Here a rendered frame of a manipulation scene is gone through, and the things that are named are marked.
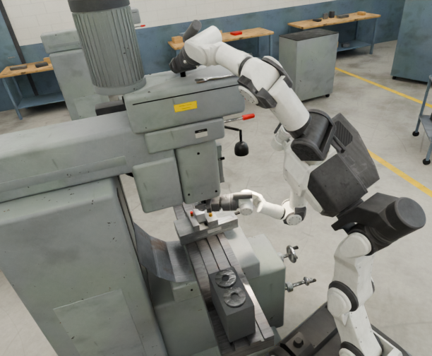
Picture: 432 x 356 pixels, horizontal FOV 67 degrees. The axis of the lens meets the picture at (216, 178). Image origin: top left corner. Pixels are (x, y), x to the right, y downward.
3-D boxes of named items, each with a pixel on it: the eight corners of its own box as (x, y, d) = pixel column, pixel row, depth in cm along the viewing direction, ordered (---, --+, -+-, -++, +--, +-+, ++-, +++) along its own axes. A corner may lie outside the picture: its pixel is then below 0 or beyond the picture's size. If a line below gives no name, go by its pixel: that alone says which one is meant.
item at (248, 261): (239, 236, 215) (238, 223, 209) (261, 277, 187) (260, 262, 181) (164, 258, 206) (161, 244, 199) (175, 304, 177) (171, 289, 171)
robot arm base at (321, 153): (338, 132, 120) (308, 128, 126) (335, 109, 110) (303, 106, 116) (325, 167, 115) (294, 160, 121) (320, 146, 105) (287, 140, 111)
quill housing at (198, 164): (211, 176, 176) (204, 121, 158) (223, 198, 159) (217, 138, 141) (176, 185, 172) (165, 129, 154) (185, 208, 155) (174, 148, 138)
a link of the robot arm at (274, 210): (258, 205, 176) (288, 215, 182) (261, 220, 168) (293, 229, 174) (268, 191, 170) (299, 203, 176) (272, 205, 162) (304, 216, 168)
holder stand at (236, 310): (236, 292, 157) (233, 263, 146) (255, 332, 139) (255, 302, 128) (212, 301, 154) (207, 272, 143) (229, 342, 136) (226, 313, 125)
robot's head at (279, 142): (290, 152, 143) (278, 136, 146) (301, 138, 135) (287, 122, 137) (279, 157, 140) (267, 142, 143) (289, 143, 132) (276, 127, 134)
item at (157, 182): (174, 178, 172) (166, 133, 158) (184, 205, 152) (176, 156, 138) (138, 187, 168) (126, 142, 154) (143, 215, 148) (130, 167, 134)
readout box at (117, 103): (142, 133, 181) (134, 95, 170) (145, 139, 174) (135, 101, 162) (106, 140, 177) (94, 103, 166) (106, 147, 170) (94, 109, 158)
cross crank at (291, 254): (292, 252, 221) (293, 239, 215) (301, 265, 212) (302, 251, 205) (270, 258, 218) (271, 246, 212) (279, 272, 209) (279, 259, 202)
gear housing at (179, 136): (210, 118, 160) (207, 98, 155) (226, 138, 141) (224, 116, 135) (142, 132, 154) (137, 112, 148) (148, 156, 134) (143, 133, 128)
